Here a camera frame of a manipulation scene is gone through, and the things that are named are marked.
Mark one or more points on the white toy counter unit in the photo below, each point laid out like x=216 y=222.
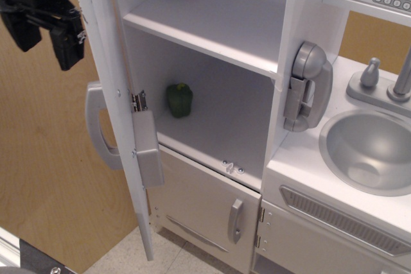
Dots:
x=291 y=242

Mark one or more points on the grey oven vent panel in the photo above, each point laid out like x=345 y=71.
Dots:
x=355 y=228

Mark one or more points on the green plush bell pepper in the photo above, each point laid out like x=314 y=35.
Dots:
x=179 y=98

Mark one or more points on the white toy fridge door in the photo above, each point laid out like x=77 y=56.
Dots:
x=104 y=34

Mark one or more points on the grey ice dispenser panel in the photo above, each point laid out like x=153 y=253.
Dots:
x=147 y=149

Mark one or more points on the white toy fridge cabinet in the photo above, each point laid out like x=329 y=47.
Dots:
x=237 y=58

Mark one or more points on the grey fridge door handle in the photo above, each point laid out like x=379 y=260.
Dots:
x=94 y=104

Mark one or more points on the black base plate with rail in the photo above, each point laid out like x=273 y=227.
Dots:
x=19 y=256

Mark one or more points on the plywood board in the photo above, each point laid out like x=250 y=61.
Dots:
x=56 y=192

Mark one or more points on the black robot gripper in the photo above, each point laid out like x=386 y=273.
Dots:
x=68 y=43

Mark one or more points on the grey freezer door handle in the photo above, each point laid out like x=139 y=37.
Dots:
x=233 y=230

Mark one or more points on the white freezer door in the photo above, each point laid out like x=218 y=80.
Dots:
x=195 y=203

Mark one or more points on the grey toy telephone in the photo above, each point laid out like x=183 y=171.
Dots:
x=309 y=89

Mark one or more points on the grey toy sink basin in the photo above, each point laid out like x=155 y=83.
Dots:
x=368 y=150

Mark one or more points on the grey toy faucet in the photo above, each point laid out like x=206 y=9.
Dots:
x=368 y=86

